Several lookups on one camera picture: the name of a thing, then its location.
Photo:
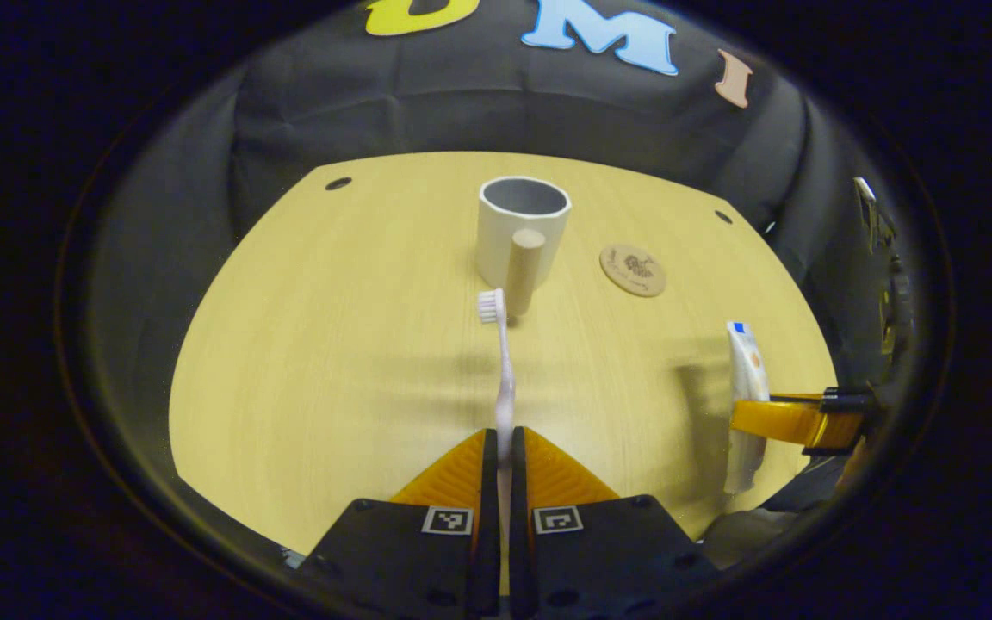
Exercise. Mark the black backdrop cloth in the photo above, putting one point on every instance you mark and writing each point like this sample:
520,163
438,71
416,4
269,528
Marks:
375,103

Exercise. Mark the round wooden coaster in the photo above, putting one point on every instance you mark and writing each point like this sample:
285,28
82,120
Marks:
632,270

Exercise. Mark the white toothpaste tube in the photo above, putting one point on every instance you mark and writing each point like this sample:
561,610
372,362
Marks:
747,362

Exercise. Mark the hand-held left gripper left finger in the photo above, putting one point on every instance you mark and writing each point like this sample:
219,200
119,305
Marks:
489,517

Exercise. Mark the pink toothbrush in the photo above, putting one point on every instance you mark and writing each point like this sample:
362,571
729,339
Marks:
505,362

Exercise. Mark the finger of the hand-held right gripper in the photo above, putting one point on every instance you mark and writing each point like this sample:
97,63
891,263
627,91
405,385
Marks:
845,398
793,422

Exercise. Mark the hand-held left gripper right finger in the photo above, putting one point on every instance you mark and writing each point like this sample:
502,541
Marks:
520,517

